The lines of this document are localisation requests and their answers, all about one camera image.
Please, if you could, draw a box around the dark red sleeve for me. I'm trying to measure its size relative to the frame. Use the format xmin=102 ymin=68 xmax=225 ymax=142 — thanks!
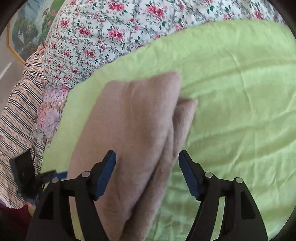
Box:
xmin=1 ymin=203 xmax=32 ymax=241

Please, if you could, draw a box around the floral rose quilt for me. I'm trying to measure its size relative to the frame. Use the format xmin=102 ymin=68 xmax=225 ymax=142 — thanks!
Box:
xmin=43 ymin=0 xmax=284 ymax=88

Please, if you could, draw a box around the green bed sheet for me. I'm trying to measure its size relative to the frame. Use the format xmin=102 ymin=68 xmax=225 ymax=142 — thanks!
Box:
xmin=41 ymin=20 xmax=295 ymax=238

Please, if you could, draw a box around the framed landscape painting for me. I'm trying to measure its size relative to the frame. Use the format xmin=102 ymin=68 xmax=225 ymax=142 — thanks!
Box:
xmin=6 ymin=0 xmax=65 ymax=64

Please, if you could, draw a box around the beige knit sweater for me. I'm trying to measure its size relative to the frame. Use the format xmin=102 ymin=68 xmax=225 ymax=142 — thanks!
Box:
xmin=68 ymin=72 xmax=198 ymax=240

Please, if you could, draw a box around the pink purple floral pillow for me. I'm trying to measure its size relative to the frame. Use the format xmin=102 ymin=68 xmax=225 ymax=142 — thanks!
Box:
xmin=33 ymin=85 xmax=70 ymax=148

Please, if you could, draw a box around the plaid checked blanket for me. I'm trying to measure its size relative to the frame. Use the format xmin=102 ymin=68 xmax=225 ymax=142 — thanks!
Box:
xmin=1 ymin=50 xmax=45 ymax=208

